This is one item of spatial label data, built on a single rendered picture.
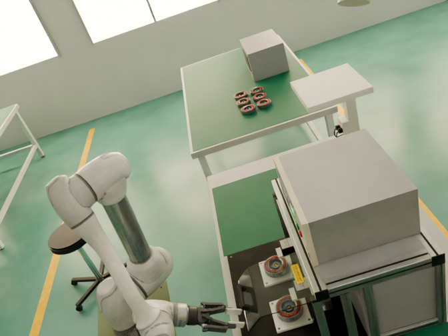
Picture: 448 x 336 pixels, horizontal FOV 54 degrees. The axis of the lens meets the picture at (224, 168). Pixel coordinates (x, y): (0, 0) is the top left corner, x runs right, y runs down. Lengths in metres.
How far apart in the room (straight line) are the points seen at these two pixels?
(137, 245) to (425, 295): 1.14
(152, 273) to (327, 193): 0.90
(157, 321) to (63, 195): 0.55
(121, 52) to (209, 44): 1.18
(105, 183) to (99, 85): 4.77
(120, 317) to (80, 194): 0.65
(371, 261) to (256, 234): 0.87
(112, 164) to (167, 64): 4.61
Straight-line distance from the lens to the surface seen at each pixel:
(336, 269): 1.59
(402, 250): 1.63
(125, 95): 6.42
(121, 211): 1.81
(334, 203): 1.52
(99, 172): 1.68
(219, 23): 6.12
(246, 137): 3.17
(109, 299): 2.02
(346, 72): 2.63
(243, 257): 2.21
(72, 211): 1.66
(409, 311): 1.80
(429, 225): 2.24
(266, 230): 2.34
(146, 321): 1.65
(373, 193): 1.54
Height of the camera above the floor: 2.31
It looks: 33 degrees down
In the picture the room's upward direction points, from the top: 20 degrees counter-clockwise
